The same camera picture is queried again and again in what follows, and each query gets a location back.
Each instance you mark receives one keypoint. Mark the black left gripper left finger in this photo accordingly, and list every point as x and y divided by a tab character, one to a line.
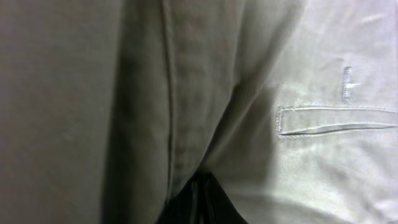
185	207

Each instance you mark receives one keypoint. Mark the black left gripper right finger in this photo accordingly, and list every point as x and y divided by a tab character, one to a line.
218	208

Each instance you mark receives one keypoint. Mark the beige khaki shorts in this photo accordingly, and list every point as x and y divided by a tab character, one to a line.
108	108

